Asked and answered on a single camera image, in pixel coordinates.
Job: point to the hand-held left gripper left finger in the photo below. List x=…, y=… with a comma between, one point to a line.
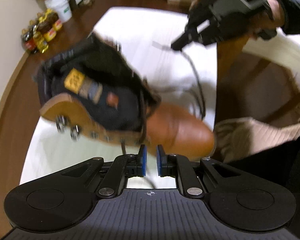
x=142, y=162

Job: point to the cluster of cooking oil bottles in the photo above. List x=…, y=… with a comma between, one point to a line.
x=40, y=30

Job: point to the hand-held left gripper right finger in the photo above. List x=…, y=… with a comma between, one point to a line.
x=161, y=162

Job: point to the dark brown shoelace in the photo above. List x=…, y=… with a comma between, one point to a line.
x=201, y=100

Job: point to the beige quilted seat cushion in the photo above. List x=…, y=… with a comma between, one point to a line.
x=240, y=135

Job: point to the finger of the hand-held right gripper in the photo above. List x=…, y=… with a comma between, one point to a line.
x=202, y=10
x=182, y=41

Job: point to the person's right hand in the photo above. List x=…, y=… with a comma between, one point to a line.
x=278, y=15

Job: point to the white plastic bucket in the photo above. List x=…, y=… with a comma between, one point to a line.
x=60, y=5

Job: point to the tan leather boot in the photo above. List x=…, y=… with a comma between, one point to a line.
x=175, y=127

